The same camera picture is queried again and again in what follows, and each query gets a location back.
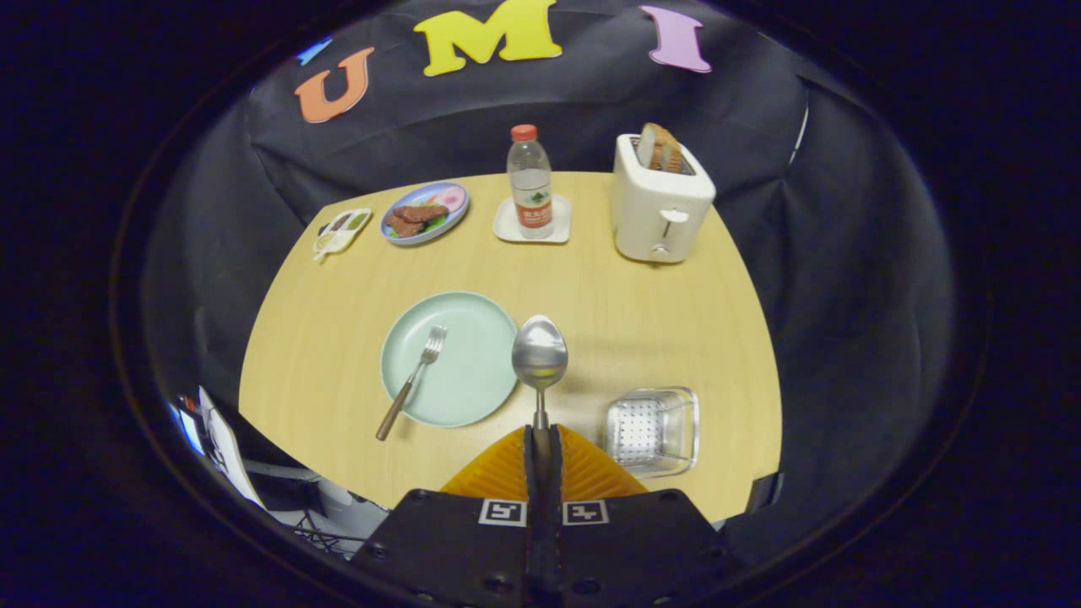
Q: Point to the clear plastic drain basket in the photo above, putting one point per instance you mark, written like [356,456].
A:
[652,431]

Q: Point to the water bottle with red cap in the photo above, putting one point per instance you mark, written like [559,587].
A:
[530,181]

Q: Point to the black table clamp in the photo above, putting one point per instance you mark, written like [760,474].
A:
[763,491]

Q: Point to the black backdrop cloth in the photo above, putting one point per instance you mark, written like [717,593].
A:
[591,110]

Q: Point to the pale green plate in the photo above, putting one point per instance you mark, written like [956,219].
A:
[469,371]

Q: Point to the blue lit screen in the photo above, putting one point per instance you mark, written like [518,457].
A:
[187,426]

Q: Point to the toasted bread slice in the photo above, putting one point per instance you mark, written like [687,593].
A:
[671,156]
[649,143]

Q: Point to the pink ham slice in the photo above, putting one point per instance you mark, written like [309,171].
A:
[451,198]

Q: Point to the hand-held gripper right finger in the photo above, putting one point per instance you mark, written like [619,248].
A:
[633,549]

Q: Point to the white board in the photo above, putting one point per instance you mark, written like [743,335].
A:
[228,447]

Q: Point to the white toaster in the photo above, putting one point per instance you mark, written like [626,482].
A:
[654,215]

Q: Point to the white divided sauce dish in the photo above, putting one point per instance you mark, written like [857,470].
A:
[342,232]

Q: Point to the brown meat slice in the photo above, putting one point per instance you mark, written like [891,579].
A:
[404,226]
[422,213]

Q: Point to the white square coaster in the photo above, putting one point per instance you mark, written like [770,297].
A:
[507,230]

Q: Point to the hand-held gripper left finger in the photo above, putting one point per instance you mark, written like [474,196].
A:
[448,549]

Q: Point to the blue plate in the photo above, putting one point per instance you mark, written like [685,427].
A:
[452,221]

